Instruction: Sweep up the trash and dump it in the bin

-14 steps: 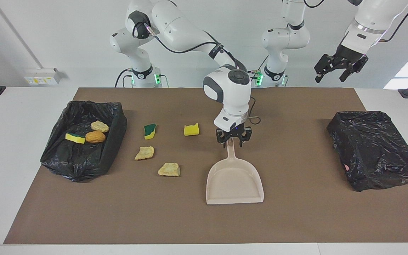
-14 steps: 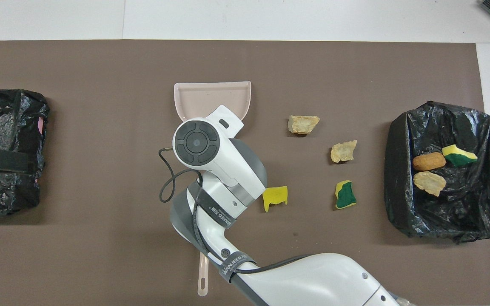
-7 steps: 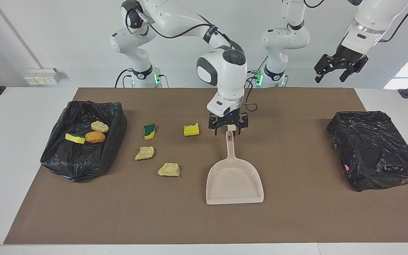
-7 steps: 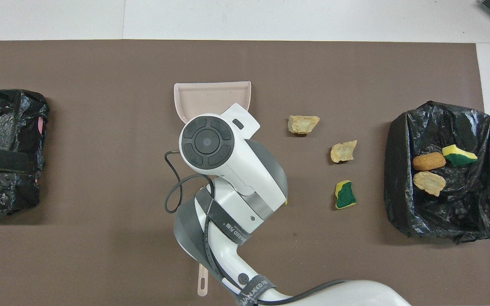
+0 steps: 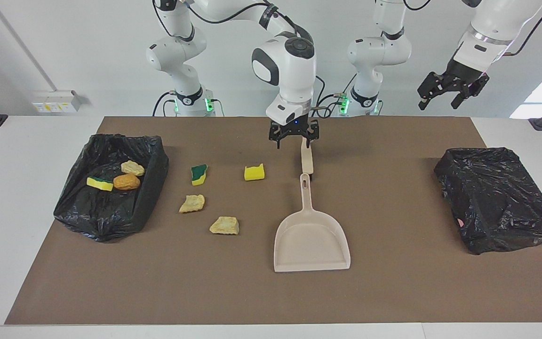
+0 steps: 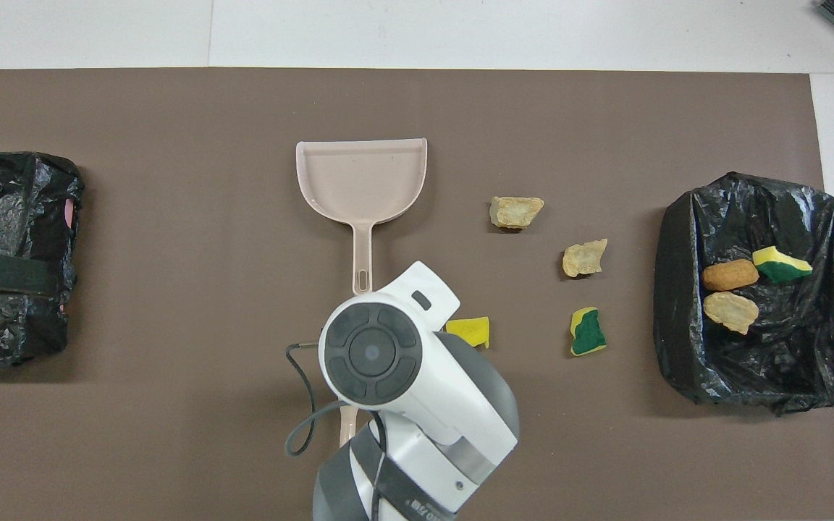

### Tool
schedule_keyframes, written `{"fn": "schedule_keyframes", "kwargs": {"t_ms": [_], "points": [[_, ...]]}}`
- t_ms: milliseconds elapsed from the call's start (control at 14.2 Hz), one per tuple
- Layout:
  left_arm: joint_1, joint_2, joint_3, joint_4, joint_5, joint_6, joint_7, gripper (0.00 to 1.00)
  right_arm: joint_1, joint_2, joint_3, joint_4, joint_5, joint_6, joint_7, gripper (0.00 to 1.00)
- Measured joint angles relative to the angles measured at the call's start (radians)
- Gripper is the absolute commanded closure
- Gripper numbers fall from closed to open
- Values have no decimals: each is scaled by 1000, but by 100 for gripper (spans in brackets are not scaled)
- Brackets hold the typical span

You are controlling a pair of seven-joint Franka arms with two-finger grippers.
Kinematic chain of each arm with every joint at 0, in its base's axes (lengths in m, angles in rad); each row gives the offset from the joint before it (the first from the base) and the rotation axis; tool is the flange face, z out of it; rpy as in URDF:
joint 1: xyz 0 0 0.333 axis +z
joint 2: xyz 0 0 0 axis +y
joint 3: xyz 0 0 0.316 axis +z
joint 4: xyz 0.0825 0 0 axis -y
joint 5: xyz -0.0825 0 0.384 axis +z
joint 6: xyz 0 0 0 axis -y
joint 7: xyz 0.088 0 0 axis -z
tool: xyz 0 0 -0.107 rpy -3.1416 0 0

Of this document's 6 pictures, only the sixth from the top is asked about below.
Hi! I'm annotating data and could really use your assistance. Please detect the yellow green sponge wedge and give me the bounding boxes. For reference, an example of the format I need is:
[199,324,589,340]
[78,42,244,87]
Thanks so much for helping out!
[752,246,814,284]

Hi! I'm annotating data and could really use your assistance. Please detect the beige sponge chunk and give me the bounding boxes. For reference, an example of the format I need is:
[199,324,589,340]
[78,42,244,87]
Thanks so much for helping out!
[703,292,760,335]
[489,195,545,231]
[562,238,609,279]

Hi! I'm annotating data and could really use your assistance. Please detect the brown table mat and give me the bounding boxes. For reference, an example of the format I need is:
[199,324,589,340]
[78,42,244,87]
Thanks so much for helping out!
[0,68,834,521]

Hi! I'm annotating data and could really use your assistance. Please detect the beige hand brush black bristles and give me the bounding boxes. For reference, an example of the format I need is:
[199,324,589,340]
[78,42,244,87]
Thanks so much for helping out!
[340,404,361,447]

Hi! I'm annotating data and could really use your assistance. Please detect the brown bread roll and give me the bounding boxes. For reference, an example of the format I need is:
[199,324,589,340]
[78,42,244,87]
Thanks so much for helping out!
[702,259,760,292]

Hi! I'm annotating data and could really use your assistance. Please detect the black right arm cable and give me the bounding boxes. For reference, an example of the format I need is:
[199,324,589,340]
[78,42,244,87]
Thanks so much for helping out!
[285,340,389,521]

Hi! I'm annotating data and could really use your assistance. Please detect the beige plastic dustpan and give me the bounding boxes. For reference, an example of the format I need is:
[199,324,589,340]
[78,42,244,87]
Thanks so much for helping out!
[295,137,429,296]

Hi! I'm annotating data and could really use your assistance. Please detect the green yellow sponge piece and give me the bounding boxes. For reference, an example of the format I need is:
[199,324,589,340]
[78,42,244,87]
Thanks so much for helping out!
[570,306,607,357]

